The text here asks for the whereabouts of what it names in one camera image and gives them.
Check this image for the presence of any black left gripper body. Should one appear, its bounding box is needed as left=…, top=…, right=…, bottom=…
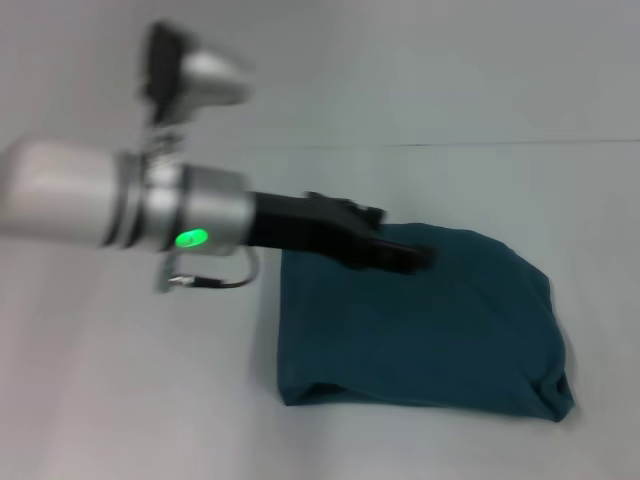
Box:
left=247, top=189, right=389, bottom=269

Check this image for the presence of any teal blue shirt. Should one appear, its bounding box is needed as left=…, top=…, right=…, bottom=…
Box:
left=276, top=221, right=575, bottom=424

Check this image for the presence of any red black left arm cable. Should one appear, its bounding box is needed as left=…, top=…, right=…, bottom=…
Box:
left=167, top=247, right=261, bottom=290

